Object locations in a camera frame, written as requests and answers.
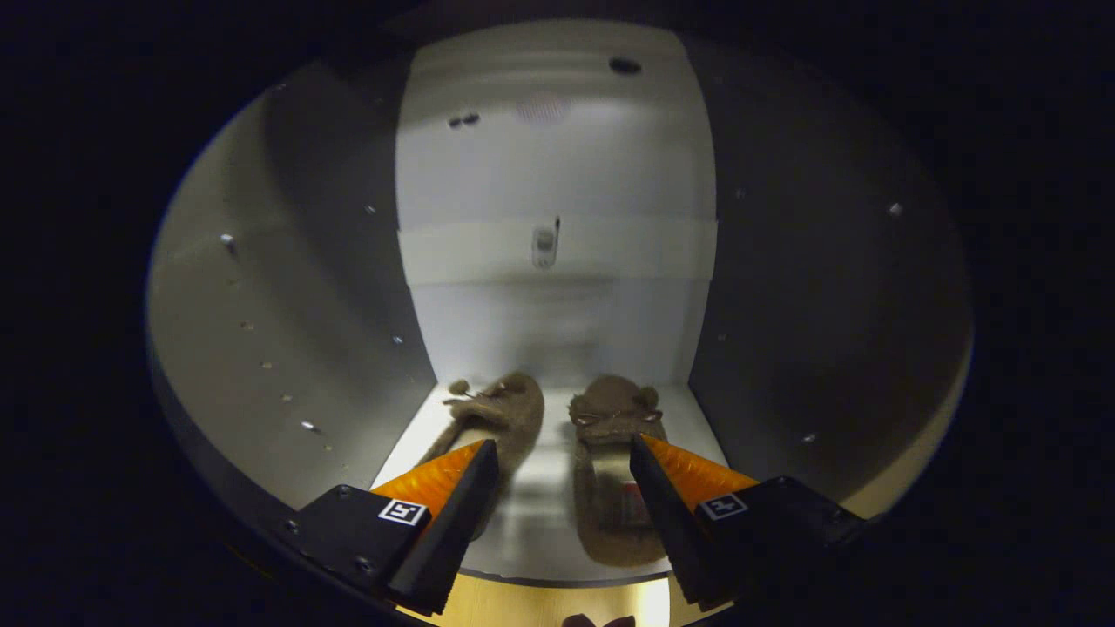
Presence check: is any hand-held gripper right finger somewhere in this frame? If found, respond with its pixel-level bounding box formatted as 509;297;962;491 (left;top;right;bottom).
629;434;868;610

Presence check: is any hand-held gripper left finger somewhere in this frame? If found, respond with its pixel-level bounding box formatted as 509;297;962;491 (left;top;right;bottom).
277;438;500;617

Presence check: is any brown fuzzy slipper shoe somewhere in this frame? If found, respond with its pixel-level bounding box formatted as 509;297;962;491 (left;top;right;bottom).
569;374;672;569
418;372;545;541

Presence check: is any dark framed shoe cabinet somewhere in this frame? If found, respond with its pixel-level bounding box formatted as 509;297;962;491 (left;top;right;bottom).
146;17;975;610

